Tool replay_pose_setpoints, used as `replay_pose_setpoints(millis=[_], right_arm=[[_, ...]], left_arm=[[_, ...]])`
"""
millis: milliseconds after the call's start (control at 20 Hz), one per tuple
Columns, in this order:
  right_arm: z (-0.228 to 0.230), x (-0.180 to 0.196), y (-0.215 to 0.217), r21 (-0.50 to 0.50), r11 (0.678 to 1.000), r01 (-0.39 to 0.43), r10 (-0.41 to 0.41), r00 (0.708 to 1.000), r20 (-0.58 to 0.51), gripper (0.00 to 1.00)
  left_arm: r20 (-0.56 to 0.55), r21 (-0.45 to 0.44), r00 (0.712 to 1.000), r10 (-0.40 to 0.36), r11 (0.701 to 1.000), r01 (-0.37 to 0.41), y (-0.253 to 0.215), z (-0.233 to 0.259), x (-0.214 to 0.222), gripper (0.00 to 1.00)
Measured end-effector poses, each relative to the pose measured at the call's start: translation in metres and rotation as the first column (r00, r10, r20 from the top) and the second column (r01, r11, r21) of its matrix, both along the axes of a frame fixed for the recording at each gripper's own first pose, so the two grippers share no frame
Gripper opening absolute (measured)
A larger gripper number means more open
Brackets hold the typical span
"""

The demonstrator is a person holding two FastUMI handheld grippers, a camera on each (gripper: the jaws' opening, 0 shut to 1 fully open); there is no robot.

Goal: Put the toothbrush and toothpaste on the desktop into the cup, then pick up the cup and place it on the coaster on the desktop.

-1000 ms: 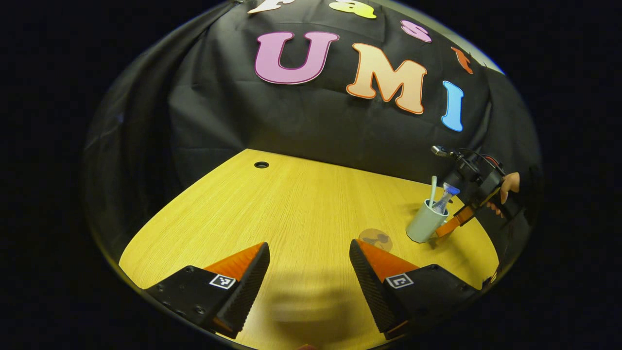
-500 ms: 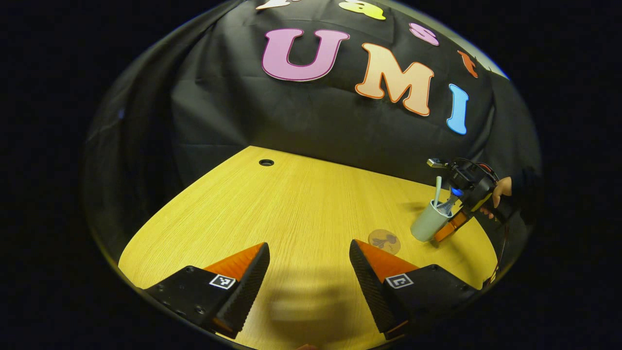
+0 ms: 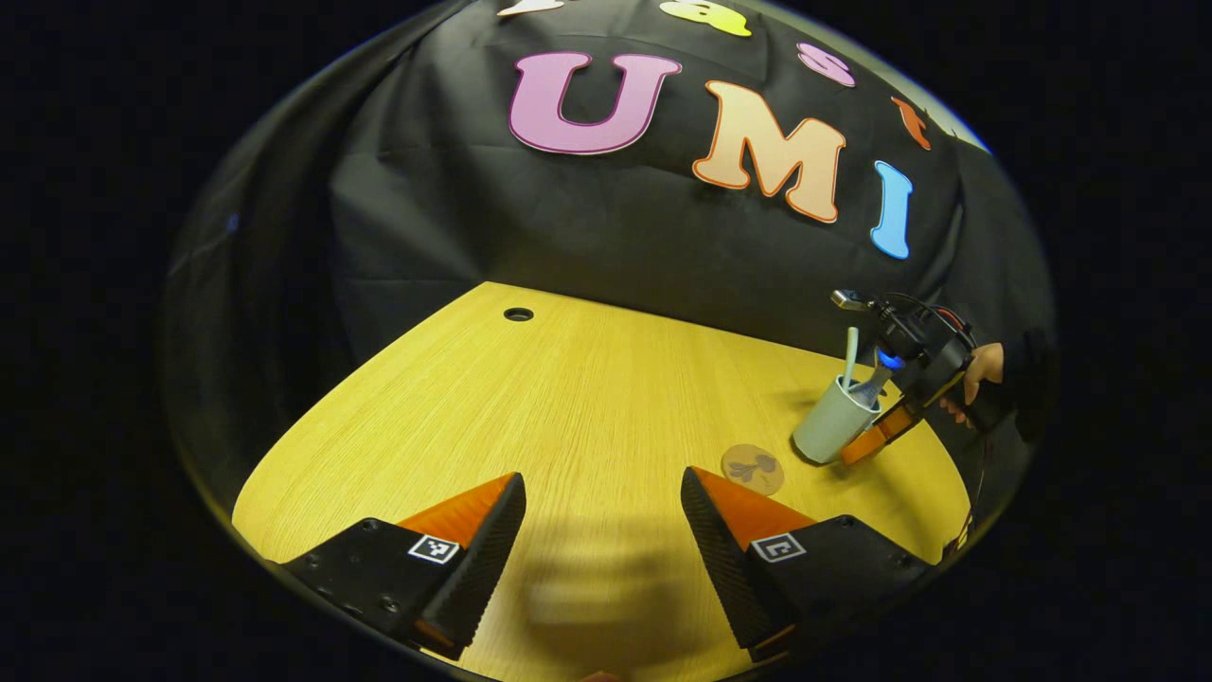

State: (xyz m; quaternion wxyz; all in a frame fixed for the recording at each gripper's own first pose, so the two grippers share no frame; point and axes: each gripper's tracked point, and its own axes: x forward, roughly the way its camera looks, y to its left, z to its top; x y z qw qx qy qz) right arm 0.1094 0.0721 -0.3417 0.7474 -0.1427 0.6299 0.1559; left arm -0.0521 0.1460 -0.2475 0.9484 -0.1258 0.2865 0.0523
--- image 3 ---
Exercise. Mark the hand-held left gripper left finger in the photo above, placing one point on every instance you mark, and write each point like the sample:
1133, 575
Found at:
488, 559

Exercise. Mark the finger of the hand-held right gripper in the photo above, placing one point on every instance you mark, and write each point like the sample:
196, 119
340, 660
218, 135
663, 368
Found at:
876, 438

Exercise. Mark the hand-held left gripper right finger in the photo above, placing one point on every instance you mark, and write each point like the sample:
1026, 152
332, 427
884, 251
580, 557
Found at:
720, 559

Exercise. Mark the white toothpaste tube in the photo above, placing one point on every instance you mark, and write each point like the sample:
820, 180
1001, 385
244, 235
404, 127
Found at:
876, 384

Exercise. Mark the pale green toothbrush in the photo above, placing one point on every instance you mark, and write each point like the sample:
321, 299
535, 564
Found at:
850, 355

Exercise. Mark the round cork coaster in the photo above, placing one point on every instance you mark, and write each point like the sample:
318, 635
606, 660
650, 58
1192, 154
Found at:
753, 469

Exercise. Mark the wooden desktop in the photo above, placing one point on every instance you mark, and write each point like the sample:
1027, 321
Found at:
587, 407

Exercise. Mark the black backdrop cloth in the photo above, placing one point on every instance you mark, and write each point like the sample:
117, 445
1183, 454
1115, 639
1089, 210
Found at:
568, 218

